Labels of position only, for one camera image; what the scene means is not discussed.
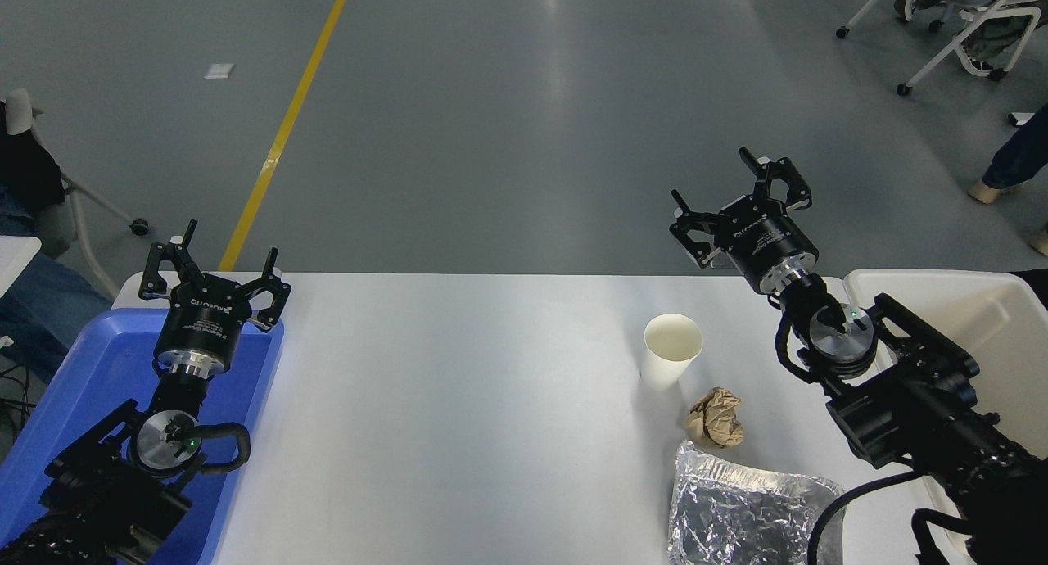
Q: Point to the white paper scrap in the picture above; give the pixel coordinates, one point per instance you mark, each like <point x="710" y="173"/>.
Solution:
<point x="219" y="70"/>

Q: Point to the grey white office chair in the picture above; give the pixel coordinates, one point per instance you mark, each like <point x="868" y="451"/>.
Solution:
<point x="20" y="110"/>

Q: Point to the silver foil tray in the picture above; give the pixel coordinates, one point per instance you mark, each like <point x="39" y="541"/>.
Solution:
<point x="737" y="516"/>

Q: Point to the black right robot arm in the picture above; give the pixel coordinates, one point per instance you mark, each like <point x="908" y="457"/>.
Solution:
<point x="917" y="409"/>

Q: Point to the large pale bin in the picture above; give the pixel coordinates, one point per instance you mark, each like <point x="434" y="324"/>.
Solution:
<point x="982" y="311"/>

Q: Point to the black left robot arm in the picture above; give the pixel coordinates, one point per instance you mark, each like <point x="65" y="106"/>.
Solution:
<point x="98" y="483"/>

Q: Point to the white paper cup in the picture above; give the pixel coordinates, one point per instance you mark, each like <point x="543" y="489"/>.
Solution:
<point x="667" y="360"/>

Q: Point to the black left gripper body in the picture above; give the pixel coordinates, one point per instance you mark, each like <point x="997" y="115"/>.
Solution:
<point x="205" y="323"/>

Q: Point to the blue plastic tray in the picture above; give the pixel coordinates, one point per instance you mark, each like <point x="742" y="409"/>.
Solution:
<point x="98" y="360"/>

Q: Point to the small white floor object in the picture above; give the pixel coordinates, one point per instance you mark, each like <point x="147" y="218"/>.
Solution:
<point x="1022" y="119"/>

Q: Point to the small white side table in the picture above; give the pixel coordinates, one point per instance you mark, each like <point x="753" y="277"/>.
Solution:
<point x="15" y="258"/>

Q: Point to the crumpled tan paper ball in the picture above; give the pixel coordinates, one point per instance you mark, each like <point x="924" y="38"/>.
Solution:
<point x="716" y="418"/>

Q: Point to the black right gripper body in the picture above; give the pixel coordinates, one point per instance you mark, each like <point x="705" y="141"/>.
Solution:
<point x="765" y="237"/>

